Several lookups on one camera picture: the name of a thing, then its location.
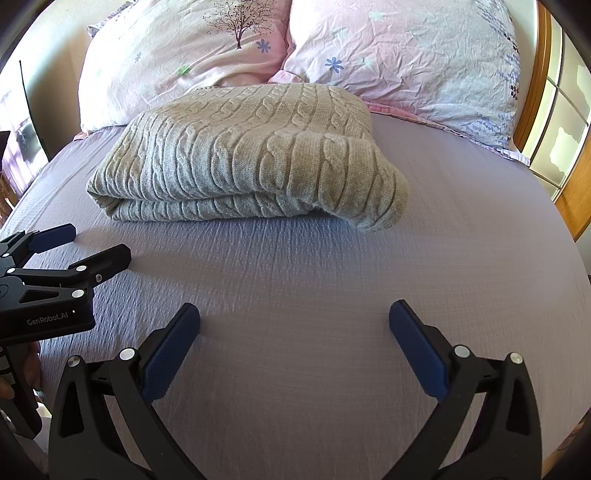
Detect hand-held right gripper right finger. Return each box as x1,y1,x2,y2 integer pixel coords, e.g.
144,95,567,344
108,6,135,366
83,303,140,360
389,299,544,480

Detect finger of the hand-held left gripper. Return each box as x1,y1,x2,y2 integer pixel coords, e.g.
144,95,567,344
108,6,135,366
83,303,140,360
0,244,134,315
0,223,77,273

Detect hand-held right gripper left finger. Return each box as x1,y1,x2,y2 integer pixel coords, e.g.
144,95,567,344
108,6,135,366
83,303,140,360
48,302,201,480

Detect beige cable knit sweater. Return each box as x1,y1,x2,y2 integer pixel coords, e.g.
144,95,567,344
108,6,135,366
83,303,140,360
86,83,411,233

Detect person's left hand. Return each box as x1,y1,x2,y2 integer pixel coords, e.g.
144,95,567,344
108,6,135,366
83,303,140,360
0,350,42,400

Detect dark framed picture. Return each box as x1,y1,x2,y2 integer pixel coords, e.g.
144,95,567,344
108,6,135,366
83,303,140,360
0,60,50,197

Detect purple bed sheet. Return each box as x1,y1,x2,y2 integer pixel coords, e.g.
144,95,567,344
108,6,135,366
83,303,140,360
0,109,591,480

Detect pink tree print pillow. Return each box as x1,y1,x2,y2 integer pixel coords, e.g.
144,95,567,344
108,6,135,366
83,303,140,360
78,0,293,133

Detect pink flower print pillow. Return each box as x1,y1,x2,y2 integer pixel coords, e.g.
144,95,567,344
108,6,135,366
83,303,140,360
265,0,520,151

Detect wooden headboard with glass panes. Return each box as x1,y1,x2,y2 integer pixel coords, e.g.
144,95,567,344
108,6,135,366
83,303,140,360
512,4,591,243

